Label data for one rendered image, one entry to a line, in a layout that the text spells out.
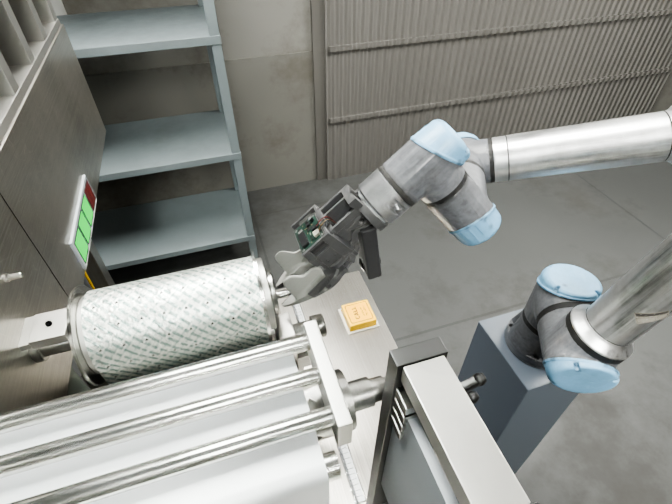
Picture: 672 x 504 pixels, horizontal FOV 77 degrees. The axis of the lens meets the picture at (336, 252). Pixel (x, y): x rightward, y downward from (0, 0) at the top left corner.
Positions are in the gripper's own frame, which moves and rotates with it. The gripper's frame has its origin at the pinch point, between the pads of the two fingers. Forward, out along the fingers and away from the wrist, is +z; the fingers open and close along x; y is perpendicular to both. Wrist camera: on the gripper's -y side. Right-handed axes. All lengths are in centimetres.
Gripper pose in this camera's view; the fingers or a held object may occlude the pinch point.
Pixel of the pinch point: (288, 292)
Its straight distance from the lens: 70.9
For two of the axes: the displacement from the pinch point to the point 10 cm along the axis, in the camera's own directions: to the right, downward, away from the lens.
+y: -6.1, -4.2, -6.7
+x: 3.1, 6.5, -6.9
